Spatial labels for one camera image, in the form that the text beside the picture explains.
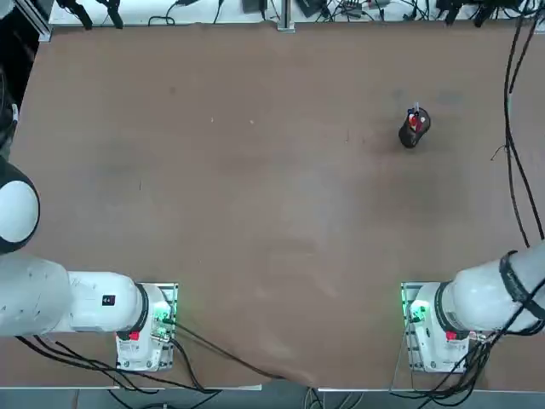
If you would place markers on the small black hub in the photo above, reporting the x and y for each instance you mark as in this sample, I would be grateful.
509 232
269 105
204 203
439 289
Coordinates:
351 6

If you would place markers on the black flat device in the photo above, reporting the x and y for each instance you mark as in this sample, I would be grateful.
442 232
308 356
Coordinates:
311 7

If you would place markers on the purple marker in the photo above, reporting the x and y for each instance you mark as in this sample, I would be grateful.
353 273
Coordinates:
414 109

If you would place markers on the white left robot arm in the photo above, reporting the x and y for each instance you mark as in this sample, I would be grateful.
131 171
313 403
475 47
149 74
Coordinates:
93 307

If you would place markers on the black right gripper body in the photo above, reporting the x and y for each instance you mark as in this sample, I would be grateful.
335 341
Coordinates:
468 4

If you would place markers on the black mesh pen holder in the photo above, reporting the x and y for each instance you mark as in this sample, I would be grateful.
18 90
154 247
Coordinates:
409 138

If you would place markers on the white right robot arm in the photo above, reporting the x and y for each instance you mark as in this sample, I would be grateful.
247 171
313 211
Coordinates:
472 298

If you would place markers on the aluminium frame profile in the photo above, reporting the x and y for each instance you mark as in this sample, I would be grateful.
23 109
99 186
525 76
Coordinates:
36 21

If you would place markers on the dark grey power adapter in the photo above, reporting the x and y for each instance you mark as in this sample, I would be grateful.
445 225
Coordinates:
254 5

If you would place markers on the aluminium camera post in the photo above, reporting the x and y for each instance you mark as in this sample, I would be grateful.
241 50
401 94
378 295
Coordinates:
286 15

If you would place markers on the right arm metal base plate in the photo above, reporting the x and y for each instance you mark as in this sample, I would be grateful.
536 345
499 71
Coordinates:
405 353

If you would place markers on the red marker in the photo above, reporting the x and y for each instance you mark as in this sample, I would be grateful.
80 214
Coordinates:
420 121

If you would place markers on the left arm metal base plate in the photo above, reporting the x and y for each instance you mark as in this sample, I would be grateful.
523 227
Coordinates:
172 294

